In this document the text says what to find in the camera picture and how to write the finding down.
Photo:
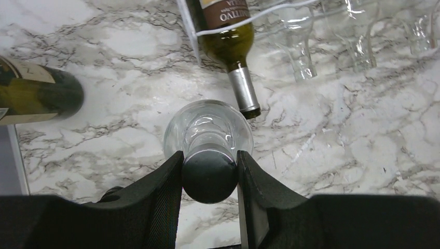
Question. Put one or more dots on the green wine bottle back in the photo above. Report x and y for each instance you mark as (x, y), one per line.
(35, 93)

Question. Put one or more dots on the green wine bottle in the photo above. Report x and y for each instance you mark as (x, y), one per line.
(35, 93)
(228, 48)

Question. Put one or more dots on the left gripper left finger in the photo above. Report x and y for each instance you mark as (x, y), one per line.
(141, 215)

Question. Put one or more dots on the green wine bottle front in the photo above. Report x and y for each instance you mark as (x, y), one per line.
(228, 48)

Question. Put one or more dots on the white wire wine rack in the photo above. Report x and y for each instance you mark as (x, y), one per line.
(256, 12)

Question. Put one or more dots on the clear bottle silver cap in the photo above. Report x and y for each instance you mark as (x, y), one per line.
(209, 133)

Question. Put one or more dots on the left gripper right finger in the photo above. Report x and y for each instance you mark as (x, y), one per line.
(274, 216)

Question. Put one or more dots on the clear glass bottle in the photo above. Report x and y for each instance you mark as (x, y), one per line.
(417, 18)
(289, 29)
(351, 22)

